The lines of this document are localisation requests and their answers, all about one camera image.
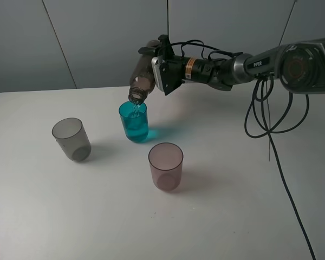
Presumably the black cable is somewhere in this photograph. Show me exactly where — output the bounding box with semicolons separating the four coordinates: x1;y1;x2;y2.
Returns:
172;40;317;260

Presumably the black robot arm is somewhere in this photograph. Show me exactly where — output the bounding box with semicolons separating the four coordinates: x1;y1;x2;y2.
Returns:
139;35;325;95

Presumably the grey transparent plastic cup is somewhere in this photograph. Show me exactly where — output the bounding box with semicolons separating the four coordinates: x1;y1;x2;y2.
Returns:
51;118;92;162

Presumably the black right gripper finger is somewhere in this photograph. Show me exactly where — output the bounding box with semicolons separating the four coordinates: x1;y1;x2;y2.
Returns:
138;47;160;56

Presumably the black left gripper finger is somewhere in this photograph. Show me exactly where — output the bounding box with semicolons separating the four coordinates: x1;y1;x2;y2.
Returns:
158;34;174;59

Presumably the teal transparent plastic cup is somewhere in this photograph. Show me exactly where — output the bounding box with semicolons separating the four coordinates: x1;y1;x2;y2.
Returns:
119;101;149;143

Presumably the smoky transparent water bottle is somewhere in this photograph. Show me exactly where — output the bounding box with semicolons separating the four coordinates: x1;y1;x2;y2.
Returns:
128;54;155;105

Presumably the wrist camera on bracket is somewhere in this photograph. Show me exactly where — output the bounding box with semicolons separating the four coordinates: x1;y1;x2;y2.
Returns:
151;56;184;96

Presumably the pink transparent plastic cup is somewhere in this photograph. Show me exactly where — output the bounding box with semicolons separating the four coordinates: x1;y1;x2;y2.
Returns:
148;142;184;192

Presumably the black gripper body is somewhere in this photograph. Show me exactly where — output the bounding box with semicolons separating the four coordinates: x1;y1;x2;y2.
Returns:
175;56;219;85

